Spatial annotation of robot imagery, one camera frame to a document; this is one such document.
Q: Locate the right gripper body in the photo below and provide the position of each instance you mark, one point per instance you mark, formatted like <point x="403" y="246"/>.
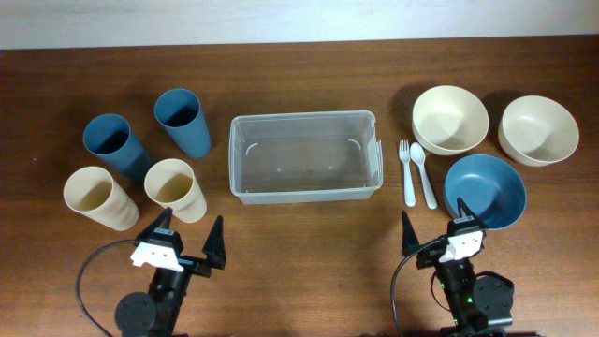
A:
<point x="447" y="271"/>

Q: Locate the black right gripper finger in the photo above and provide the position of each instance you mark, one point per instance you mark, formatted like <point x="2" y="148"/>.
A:
<point x="468" y="219"/>
<point x="410" y="242"/>

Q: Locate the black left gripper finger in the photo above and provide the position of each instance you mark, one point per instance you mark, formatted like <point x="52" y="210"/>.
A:
<point x="214" y="247"/>
<point x="162" y="221"/>

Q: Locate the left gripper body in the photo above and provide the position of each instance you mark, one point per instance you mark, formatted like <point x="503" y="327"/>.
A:
<point x="191" y="265"/>

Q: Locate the blue cup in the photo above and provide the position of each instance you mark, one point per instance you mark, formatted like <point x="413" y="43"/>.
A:
<point x="111" y="139"/>
<point x="179" y="112"/>

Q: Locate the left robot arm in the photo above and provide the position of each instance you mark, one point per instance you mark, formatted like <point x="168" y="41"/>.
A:
<point x="155" y="311"/>

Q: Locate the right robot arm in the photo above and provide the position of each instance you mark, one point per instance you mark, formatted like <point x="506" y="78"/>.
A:
<point x="480" y="303"/>

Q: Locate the clear plastic storage container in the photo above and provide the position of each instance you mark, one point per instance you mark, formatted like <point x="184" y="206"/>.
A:
<point x="304" y="157"/>

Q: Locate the blue bowl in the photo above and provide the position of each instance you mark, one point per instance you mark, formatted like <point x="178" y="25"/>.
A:
<point x="490" y="188"/>

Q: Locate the white plastic spoon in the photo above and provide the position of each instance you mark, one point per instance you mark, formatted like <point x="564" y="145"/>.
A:
<point x="418" y="156"/>

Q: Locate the white plastic fork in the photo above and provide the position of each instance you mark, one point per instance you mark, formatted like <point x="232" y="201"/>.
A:
<point x="408" y="188"/>

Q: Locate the beige bowl left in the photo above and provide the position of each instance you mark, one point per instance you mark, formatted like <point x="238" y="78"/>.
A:
<point x="448" y="120"/>

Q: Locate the beige bowl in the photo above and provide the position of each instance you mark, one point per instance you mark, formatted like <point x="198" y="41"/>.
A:
<point x="537" y="131"/>
<point x="448" y="120"/>

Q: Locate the beige bowl right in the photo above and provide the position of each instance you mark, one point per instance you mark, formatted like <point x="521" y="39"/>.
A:
<point x="537" y="131"/>

